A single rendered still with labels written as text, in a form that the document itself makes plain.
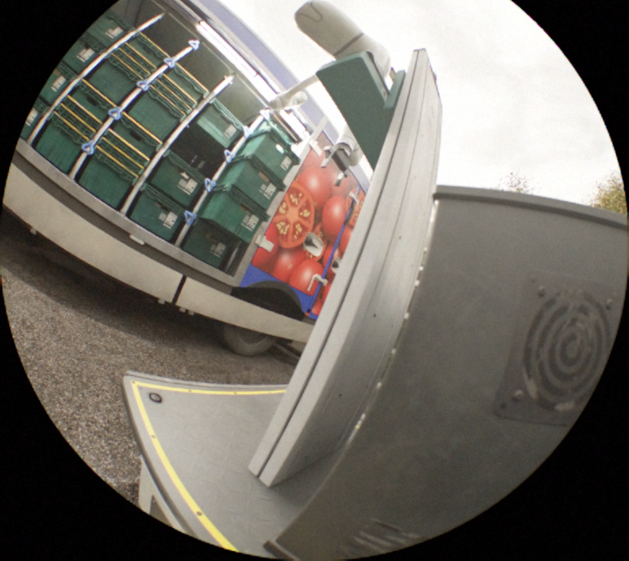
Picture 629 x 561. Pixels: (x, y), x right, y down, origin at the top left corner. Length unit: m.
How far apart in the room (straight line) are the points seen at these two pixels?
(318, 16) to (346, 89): 0.28
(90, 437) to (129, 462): 0.14
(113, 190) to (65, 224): 0.39
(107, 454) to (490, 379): 0.85
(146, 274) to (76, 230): 0.52
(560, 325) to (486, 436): 0.11
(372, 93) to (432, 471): 0.74
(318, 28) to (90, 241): 1.44
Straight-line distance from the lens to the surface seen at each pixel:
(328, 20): 0.80
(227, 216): 1.47
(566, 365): 0.23
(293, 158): 1.80
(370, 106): 0.71
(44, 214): 1.54
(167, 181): 1.63
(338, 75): 0.69
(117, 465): 0.81
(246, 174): 1.55
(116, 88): 1.82
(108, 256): 1.45
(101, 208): 1.44
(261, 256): 1.75
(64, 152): 1.72
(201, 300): 1.62
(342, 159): 1.09
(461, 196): 0.25
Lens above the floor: 0.67
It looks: 15 degrees up
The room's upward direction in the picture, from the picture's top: 24 degrees clockwise
